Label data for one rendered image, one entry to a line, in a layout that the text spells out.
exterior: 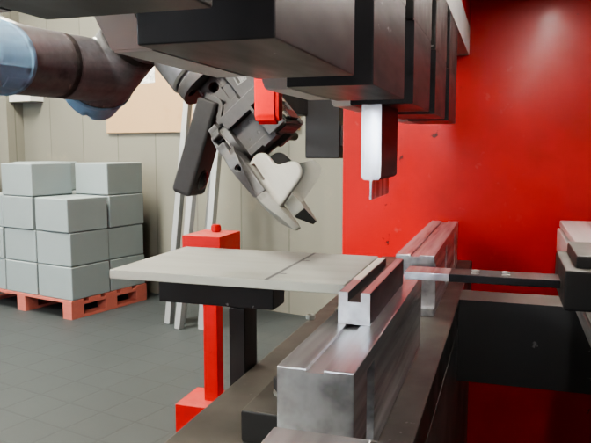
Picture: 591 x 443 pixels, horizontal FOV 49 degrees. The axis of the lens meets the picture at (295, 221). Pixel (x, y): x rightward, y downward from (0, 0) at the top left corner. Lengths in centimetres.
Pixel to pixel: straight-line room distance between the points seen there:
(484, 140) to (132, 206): 367
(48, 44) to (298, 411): 48
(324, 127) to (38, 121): 428
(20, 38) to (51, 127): 529
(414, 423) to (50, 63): 53
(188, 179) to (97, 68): 17
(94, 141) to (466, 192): 439
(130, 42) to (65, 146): 560
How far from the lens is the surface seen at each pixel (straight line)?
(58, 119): 597
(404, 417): 66
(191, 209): 421
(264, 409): 60
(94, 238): 469
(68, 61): 78
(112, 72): 82
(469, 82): 156
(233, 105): 75
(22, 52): 75
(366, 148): 66
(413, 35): 67
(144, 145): 524
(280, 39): 28
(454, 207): 156
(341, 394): 49
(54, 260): 469
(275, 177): 71
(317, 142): 217
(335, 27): 37
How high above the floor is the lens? 113
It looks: 6 degrees down
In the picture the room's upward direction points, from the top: straight up
